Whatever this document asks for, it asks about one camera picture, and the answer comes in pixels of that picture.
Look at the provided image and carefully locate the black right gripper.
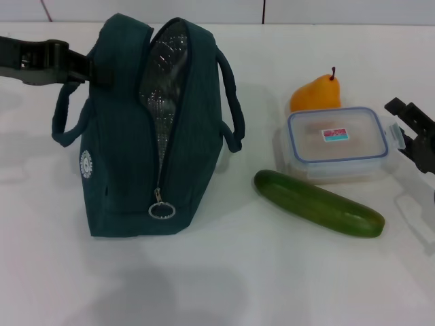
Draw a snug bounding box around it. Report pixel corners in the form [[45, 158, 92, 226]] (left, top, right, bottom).
[[384, 96, 435, 175]]

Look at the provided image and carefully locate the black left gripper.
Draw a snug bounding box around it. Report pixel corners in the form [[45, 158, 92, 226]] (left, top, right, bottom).
[[0, 35, 115, 86]]

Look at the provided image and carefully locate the clear blue-rimmed plastic food container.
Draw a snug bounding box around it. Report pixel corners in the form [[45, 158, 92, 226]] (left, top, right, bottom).
[[277, 106, 408, 185]]

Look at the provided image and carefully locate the dark teal insulated lunch bag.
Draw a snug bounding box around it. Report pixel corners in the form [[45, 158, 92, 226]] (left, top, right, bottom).
[[51, 13, 246, 238]]

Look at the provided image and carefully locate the yellow orange pear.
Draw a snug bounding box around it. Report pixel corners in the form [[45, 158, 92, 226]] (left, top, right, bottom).
[[289, 67, 342, 113]]

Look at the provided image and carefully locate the green cucumber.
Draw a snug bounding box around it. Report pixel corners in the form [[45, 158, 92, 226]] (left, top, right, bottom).
[[254, 168, 386, 238]]

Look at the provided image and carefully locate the silver zipper pull ring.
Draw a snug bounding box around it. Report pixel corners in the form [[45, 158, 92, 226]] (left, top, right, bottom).
[[147, 187, 177, 221]]

